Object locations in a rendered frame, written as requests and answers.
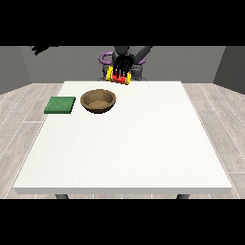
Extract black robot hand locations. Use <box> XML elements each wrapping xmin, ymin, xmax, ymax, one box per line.
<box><xmin>30</xmin><ymin>46</ymin><xmax>59</xmax><ymax>56</ymax></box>
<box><xmin>111</xmin><ymin>55</ymin><xmax>135</xmax><ymax>80</ymax></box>

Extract yellow cup with melon print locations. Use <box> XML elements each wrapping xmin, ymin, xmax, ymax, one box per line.
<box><xmin>105</xmin><ymin>65</ymin><xmax>133</xmax><ymax>86</ymax></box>

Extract brown wooden bowl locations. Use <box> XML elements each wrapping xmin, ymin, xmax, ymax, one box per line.
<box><xmin>79</xmin><ymin>88</ymin><xmax>118</xmax><ymax>115</ymax></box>

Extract green square pad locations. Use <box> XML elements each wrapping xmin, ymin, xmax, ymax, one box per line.
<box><xmin>43</xmin><ymin>96</ymin><xmax>77</xmax><ymax>115</ymax></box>

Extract grey robot trunk purple rings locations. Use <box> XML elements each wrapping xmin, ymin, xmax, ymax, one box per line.
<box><xmin>98</xmin><ymin>50</ymin><xmax>148</xmax><ymax>82</ymax></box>

